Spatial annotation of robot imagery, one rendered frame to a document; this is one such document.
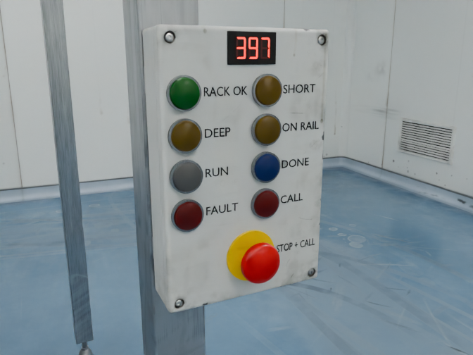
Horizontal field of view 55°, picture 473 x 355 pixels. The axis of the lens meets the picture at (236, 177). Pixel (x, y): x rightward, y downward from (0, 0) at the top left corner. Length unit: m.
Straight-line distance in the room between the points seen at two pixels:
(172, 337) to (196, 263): 0.13
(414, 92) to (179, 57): 3.85
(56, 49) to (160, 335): 1.15
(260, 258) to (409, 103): 3.85
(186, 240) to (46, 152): 3.61
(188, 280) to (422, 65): 3.80
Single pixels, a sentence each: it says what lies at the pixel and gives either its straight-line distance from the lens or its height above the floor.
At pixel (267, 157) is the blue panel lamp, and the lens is 0.43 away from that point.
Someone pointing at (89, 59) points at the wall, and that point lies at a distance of 3.96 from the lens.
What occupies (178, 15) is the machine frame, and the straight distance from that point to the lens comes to 0.46.
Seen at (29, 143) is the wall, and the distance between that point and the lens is 3.99.
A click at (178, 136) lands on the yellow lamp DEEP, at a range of 0.39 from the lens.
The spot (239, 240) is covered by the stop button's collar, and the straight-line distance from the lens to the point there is 0.44.
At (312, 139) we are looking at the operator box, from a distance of 0.46.
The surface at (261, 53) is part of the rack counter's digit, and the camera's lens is 0.42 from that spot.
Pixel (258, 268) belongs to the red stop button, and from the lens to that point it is 0.43.
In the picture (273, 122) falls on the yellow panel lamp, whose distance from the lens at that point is 0.43.
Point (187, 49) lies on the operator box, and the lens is 0.39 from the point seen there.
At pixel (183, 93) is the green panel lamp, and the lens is 0.39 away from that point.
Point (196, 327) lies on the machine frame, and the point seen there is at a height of 0.82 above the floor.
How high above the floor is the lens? 1.11
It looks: 15 degrees down
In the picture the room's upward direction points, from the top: straight up
